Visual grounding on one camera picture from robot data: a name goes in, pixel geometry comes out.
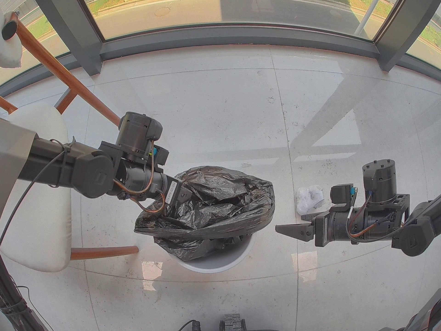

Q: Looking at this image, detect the black cable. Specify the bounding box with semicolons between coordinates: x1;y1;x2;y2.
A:
0;137;77;245

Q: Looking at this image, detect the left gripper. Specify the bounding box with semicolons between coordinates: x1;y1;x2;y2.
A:
116;166;194;217

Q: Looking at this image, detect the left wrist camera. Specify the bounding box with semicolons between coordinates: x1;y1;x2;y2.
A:
152;145;170;172

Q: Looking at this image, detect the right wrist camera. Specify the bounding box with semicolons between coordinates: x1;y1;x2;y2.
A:
330;183;357;213

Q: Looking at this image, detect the crumpled white paper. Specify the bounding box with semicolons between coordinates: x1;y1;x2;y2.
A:
295;184;325;216

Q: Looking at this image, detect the white trash bin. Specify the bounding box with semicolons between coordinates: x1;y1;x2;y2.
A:
165;233;256;274

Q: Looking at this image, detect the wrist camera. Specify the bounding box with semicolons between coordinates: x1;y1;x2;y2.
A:
330;183;357;213
152;145;170;172

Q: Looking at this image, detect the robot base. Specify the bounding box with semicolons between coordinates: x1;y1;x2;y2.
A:
177;312;276;331

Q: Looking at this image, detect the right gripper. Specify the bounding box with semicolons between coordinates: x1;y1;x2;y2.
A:
275;208;371;248

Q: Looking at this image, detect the black plastic bag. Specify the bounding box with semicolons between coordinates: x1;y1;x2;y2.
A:
134;165;276;261

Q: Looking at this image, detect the window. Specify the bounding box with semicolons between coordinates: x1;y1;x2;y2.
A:
0;0;441;97

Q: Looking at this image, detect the wooden chair white cushion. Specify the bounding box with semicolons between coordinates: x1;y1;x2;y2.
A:
0;7;139;274

